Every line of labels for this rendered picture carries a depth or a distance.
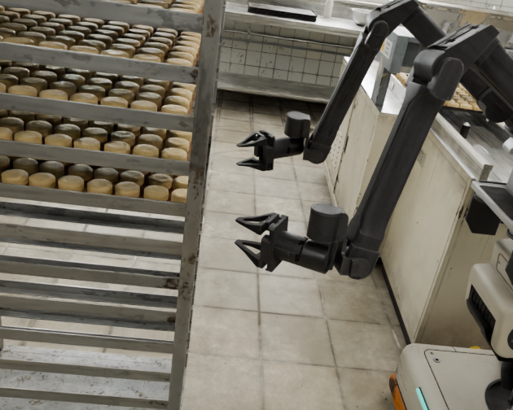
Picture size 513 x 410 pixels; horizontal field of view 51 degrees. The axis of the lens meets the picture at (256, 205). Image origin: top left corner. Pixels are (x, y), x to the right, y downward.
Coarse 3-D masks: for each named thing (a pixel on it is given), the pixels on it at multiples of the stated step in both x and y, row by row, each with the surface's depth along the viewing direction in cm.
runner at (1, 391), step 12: (0, 396) 128; (12, 396) 128; (24, 396) 128; (36, 396) 129; (48, 396) 129; (60, 396) 129; (72, 396) 129; (84, 396) 129; (96, 396) 129; (108, 396) 129; (120, 396) 130; (156, 408) 132; (180, 408) 132
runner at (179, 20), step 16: (0, 0) 89; (16, 0) 89; (32, 0) 89; (48, 0) 89; (64, 0) 89; (80, 0) 89; (96, 0) 89; (96, 16) 90; (112, 16) 90; (128, 16) 90; (144, 16) 90; (160, 16) 91; (176, 16) 91; (192, 16) 91
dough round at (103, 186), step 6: (96, 180) 111; (102, 180) 112; (90, 186) 109; (96, 186) 109; (102, 186) 109; (108, 186) 109; (90, 192) 109; (96, 192) 108; (102, 192) 109; (108, 192) 110
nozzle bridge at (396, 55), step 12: (396, 36) 231; (408, 36) 231; (384, 48) 248; (396, 48) 231; (408, 48) 239; (420, 48) 239; (384, 60) 245; (396, 60) 233; (408, 60) 241; (384, 72) 246; (396, 72) 235; (408, 72) 239; (384, 84) 248; (372, 96) 260; (384, 96) 251
